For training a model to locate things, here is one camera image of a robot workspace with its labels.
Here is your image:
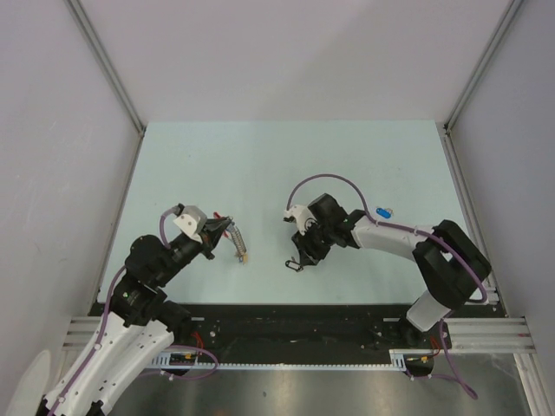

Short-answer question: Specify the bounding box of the blue key tag with key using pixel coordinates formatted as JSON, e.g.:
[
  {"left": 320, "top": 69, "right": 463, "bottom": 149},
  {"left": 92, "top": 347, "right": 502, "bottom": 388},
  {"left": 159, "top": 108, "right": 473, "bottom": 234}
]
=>
[{"left": 375, "top": 207, "right": 393, "bottom": 219}]

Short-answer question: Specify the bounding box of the black key tag with key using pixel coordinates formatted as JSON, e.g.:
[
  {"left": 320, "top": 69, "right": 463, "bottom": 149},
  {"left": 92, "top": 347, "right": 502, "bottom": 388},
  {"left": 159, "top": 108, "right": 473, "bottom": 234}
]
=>
[{"left": 284, "top": 258, "right": 304, "bottom": 273}]

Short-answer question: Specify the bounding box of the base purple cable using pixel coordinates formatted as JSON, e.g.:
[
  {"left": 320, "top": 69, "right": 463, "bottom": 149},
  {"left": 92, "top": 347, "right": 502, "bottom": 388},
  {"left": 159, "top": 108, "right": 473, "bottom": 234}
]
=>
[
  {"left": 160, "top": 341, "right": 220, "bottom": 382},
  {"left": 407, "top": 320, "right": 480, "bottom": 400}
]

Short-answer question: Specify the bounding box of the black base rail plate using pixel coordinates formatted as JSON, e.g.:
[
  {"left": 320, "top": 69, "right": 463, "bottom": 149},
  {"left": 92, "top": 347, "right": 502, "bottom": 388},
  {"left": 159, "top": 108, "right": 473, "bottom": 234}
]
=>
[{"left": 86, "top": 301, "right": 452, "bottom": 365}]

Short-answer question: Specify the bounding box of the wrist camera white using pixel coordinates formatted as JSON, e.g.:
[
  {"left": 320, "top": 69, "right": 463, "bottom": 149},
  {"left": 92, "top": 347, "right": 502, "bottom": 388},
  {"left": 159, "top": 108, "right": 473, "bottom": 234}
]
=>
[
  {"left": 283, "top": 205, "right": 316, "bottom": 230},
  {"left": 173, "top": 205, "right": 207, "bottom": 243}
]

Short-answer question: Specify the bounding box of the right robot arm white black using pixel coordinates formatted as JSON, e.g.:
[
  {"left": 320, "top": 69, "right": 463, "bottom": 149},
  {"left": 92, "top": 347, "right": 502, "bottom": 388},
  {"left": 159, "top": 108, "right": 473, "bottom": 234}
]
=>
[{"left": 284, "top": 193, "right": 492, "bottom": 348}]

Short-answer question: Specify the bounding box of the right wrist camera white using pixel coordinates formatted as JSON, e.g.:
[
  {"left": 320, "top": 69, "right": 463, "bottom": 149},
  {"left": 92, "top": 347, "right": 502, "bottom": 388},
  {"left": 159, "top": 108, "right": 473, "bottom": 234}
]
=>
[{"left": 283, "top": 205, "right": 316, "bottom": 230}]

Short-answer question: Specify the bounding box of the white slotted cable duct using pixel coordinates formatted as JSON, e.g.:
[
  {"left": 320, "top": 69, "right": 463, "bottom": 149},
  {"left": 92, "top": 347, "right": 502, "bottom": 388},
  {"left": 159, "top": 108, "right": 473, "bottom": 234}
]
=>
[{"left": 146, "top": 349, "right": 434, "bottom": 372}]

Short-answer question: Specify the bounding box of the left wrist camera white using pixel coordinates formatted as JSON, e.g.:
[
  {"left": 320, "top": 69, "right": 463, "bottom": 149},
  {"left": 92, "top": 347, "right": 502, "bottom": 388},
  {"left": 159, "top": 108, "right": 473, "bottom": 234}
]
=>
[{"left": 173, "top": 205, "right": 207, "bottom": 243}]

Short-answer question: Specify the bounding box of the aluminium frame post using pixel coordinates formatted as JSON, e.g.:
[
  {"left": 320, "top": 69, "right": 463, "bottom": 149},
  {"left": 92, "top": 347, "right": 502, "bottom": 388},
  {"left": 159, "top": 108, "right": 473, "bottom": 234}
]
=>
[
  {"left": 64, "top": 0, "right": 147, "bottom": 135},
  {"left": 441, "top": 0, "right": 528, "bottom": 131}
]

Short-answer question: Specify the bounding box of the right aluminium frame post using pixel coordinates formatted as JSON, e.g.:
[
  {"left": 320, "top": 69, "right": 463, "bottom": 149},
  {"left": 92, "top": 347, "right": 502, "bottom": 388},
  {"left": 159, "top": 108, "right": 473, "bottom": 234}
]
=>
[{"left": 441, "top": 0, "right": 528, "bottom": 131}]

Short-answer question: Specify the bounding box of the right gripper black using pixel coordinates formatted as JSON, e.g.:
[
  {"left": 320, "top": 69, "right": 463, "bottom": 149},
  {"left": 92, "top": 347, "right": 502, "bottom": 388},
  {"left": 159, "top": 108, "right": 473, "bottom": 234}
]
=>
[{"left": 291, "top": 221, "right": 336, "bottom": 267}]

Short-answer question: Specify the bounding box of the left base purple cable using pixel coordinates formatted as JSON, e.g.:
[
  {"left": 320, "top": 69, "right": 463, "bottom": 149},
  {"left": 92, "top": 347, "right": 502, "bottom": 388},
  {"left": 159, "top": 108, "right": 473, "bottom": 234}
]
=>
[{"left": 160, "top": 341, "right": 220, "bottom": 382}]

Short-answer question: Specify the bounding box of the keyring with chain and tags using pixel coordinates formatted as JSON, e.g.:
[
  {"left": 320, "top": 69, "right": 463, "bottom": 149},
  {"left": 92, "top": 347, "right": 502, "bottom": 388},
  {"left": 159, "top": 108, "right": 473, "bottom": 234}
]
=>
[{"left": 224, "top": 217, "right": 248, "bottom": 264}]

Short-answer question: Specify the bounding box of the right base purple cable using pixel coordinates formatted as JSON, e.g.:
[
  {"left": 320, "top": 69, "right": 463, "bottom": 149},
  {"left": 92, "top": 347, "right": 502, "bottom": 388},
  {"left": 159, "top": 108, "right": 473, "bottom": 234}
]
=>
[{"left": 407, "top": 320, "right": 480, "bottom": 400}]

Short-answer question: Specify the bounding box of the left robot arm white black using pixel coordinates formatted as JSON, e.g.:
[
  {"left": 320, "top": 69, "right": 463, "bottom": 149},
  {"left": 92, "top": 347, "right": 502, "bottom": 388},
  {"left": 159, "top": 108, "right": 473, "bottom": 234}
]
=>
[{"left": 36, "top": 214, "right": 232, "bottom": 415}]

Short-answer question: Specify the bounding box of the left aluminium frame post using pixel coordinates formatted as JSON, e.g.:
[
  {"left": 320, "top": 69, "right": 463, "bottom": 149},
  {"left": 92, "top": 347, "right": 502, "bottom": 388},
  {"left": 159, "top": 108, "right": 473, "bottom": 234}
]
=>
[{"left": 64, "top": 0, "right": 147, "bottom": 135}]

